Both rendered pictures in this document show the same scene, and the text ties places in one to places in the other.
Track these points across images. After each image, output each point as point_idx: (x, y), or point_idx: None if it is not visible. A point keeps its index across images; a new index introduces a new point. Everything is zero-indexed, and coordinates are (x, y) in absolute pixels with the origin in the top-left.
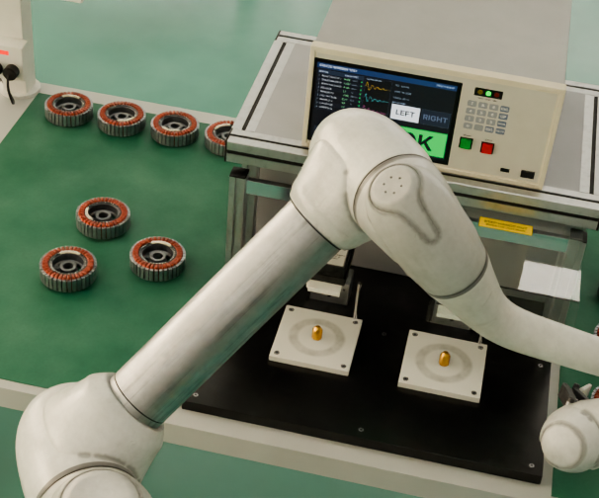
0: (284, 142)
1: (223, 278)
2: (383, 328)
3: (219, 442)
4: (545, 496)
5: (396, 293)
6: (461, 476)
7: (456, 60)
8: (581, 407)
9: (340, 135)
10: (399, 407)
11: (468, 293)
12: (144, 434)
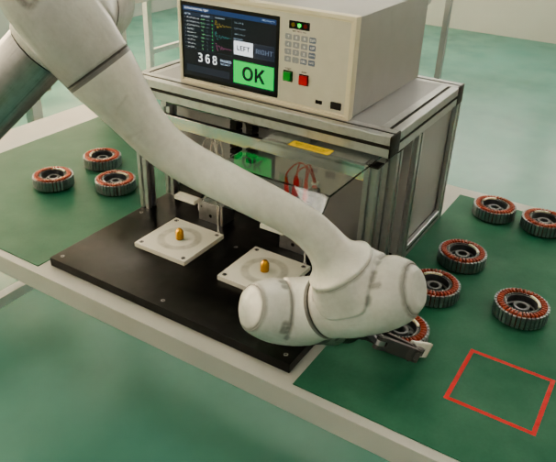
0: (170, 79)
1: None
2: (238, 243)
3: (63, 292)
4: (286, 383)
5: None
6: (223, 352)
7: (282, 3)
8: (285, 278)
9: None
10: (206, 292)
11: (90, 84)
12: None
